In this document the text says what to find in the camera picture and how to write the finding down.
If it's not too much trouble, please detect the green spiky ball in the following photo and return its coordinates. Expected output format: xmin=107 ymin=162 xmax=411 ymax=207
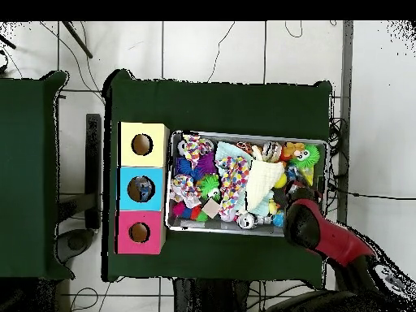
xmin=197 ymin=172 xmax=222 ymax=200

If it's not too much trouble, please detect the colourful patterned cloth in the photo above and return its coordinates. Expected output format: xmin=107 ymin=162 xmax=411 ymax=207
xmin=179 ymin=134 xmax=215 ymax=169
xmin=218 ymin=155 xmax=252 ymax=222
xmin=168 ymin=174 xmax=202 ymax=208

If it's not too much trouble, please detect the cream yellow cloth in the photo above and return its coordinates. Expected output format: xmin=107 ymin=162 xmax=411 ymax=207
xmin=245 ymin=158 xmax=288 ymax=213

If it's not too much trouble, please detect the red black drink can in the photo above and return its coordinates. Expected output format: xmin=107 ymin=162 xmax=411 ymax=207
xmin=236 ymin=210 xmax=258 ymax=232

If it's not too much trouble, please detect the shallow clear mesh bin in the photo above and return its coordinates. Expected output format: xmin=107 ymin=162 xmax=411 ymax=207
xmin=165 ymin=129 xmax=328 ymax=241

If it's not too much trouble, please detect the wooden three-hole box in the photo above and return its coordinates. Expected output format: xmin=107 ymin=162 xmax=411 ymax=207
xmin=115 ymin=121 xmax=170 ymax=255

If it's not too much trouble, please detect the purple spiky ball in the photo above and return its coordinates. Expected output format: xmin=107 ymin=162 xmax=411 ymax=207
xmin=197 ymin=153 xmax=219 ymax=176

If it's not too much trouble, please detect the blue spiky ball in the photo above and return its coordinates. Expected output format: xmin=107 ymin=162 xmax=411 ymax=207
xmin=175 ymin=157 xmax=196 ymax=180

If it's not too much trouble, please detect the mint green cloth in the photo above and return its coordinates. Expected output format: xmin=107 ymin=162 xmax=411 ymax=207
xmin=213 ymin=139 xmax=274 ymax=219

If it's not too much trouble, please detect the crushed silver drink can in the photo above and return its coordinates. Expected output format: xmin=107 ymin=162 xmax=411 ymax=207
xmin=262 ymin=141 xmax=284 ymax=163

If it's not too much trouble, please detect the dark green table cloth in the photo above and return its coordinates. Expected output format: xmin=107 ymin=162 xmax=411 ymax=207
xmin=0 ymin=70 xmax=76 ymax=280
xmin=102 ymin=67 xmax=334 ymax=284

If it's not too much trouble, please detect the yellow ball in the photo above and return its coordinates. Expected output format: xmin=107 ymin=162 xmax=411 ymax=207
xmin=272 ymin=172 xmax=288 ymax=189

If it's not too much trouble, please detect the yellow rubber duck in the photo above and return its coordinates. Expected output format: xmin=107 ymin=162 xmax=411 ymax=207
xmin=266 ymin=199 xmax=281 ymax=217

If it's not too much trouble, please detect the blue globe ball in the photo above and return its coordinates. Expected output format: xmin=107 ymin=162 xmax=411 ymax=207
xmin=271 ymin=210 xmax=286 ymax=228

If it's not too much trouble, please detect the brown plush bear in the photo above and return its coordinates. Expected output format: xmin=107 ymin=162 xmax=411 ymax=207
xmin=284 ymin=141 xmax=306 ymax=161

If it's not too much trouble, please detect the green fluffy toy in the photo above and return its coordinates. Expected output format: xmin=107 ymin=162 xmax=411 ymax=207
xmin=289 ymin=144 xmax=321 ymax=173

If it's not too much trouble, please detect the black flat bar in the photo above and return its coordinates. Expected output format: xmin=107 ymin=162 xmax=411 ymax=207
xmin=85 ymin=113 xmax=103 ymax=230

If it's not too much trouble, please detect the grey round base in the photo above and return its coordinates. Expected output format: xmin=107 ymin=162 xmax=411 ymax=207
xmin=57 ymin=227 xmax=97 ymax=264

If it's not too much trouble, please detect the black rod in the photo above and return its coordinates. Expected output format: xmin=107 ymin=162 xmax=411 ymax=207
xmin=61 ymin=21 xmax=93 ymax=59

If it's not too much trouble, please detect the black cable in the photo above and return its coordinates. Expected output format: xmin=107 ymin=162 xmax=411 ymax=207
xmin=207 ymin=21 xmax=236 ymax=82
xmin=327 ymin=188 xmax=416 ymax=202
xmin=284 ymin=21 xmax=304 ymax=39

